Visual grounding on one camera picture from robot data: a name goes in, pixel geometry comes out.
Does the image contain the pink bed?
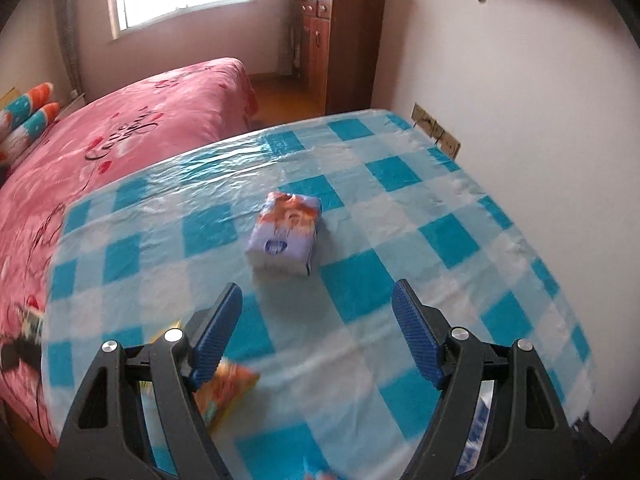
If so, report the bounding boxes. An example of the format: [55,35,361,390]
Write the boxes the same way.
[0,57,258,448]

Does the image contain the blue white packet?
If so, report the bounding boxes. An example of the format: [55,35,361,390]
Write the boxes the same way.
[457,380,496,476]

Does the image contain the orange teal striped pillow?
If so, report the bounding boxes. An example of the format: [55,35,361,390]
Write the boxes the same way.
[0,102,62,166]
[0,81,55,133]

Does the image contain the grey heating pipe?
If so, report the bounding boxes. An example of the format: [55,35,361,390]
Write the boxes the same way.
[52,0,86,98]

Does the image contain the blue white checked tablecloth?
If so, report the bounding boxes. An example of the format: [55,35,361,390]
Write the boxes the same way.
[40,108,598,480]

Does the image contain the dark object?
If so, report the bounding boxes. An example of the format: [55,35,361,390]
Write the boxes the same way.
[0,305,48,368]

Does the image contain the wall power strip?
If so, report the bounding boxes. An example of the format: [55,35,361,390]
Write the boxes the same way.
[411,102,462,161]

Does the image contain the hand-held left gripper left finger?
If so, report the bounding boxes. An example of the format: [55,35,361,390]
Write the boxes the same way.
[55,282,244,480]

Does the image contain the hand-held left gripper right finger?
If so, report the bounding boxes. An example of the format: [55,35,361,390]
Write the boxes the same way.
[391,279,581,480]

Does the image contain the orange snack packet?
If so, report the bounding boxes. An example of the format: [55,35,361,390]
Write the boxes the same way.
[192,357,262,431]

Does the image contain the brown wooden cabinet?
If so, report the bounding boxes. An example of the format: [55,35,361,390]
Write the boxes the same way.
[300,0,387,116]

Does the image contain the purple tissue pack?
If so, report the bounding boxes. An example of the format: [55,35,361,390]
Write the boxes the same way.
[245,191,322,277]

